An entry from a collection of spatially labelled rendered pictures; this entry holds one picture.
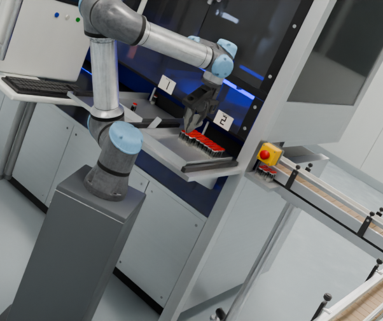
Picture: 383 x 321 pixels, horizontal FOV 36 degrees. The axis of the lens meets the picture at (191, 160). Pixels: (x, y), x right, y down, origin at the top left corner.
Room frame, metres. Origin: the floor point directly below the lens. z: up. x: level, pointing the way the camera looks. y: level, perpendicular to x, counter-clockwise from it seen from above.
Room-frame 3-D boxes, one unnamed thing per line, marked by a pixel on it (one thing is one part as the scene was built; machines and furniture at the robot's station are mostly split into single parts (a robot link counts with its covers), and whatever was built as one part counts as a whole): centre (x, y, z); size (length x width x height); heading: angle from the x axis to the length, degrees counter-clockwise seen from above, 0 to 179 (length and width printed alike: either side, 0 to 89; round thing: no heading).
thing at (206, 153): (2.37, 0.00, 0.90); 0.18 x 0.02 x 0.05; 61
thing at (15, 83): (2.49, 0.71, 0.82); 0.40 x 0.14 x 0.02; 145
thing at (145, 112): (2.56, 0.29, 0.90); 0.34 x 0.26 x 0.04; 151
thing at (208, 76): (2.13, 0.06, 1.24); 0.08 x 0.08 x 0.05
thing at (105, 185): (1.83, 0.23, 0.84); 0.15 x 0.15 x 0.10
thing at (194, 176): (2.42, 0.17, 0.87); 0.70 x 0.48 x 0.02; 61
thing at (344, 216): (2.37, -0.61, 0.92); 0.69 x 0.15 x 0.16; 61
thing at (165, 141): (2.30, 0.04, 0.90); 0.34 x 0.26 x 0.04; 151
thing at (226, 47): (2.12, 0.06, 1.32); 0.09 x 0.08 x 0.11; 127
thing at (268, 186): (2.41, -0.32, 0.87); 0.14 x 0.13 x 0.02; 151
